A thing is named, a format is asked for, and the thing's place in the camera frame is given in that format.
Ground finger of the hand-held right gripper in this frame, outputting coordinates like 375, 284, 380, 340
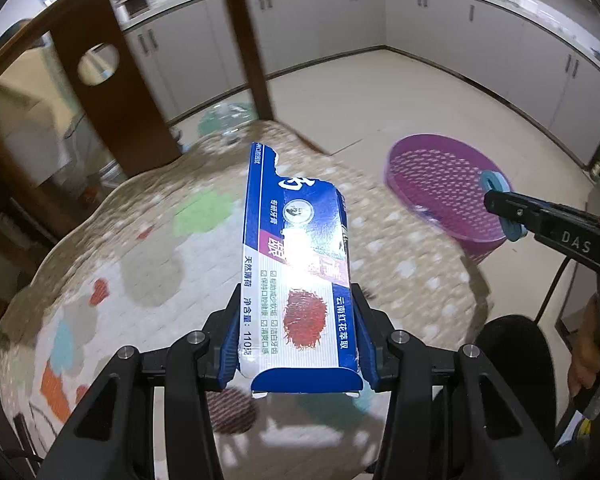
484, 187, 537, 235

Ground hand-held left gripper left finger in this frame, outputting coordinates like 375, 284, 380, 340
39, 285, 243, 480

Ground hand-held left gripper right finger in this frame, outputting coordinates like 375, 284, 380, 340
351, 282, 563, 480

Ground light blue tape roll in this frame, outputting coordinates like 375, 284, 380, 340
479, 170, 529, 242

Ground purple plastic basket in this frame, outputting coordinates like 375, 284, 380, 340
384, 134, 515, 264

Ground blue toothpaste box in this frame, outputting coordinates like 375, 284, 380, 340
237, 141, 365, 397

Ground person's right hand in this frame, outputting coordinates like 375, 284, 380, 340
566, 294, 600, 403

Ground heart print quilted blanket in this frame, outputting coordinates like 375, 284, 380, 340
0, 120, 496, 480

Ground grey kitchen cabinets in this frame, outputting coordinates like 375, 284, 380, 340
107, 0, 600, 171

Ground brown wooden panel leg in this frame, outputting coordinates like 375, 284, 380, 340
50, 0, 181, 178

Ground white microwave oven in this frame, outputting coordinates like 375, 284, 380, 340
117, 0, 153, 18

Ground black cable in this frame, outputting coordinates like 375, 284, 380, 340
532, 255, 573, 331

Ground brown wooden post leg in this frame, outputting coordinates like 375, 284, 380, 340
219, 0, 275, 122

